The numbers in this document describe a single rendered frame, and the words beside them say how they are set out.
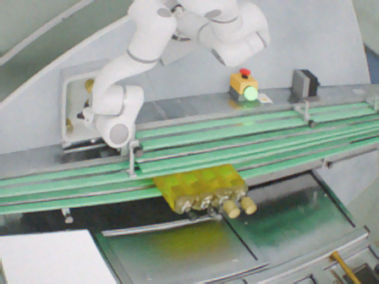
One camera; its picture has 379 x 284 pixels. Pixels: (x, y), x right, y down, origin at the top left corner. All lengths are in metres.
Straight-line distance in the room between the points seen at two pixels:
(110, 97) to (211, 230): 0.61
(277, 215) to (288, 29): 0.67
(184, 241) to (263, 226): 0.30
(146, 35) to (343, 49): 1.16
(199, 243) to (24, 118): 0.70
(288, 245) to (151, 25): 0.92
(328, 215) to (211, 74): 0.67
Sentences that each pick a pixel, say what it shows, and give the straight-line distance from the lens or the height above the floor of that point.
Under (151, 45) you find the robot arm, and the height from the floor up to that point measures 1.18.
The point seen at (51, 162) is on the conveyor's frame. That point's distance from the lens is 1.71.
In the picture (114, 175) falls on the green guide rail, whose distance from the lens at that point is 1.70.
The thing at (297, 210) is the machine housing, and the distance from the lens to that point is 1.98.
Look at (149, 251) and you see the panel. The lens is 1.68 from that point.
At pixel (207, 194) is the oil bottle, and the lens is 1.68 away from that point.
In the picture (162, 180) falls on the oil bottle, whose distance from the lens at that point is 1.72.
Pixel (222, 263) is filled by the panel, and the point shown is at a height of 1.25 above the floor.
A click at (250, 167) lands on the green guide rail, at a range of 1.93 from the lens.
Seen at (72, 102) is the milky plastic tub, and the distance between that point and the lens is 1.72.
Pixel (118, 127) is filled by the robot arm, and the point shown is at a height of 1.12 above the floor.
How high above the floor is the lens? 2.25
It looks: 49 degrees down
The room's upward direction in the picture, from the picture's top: 142 degrees clockwise
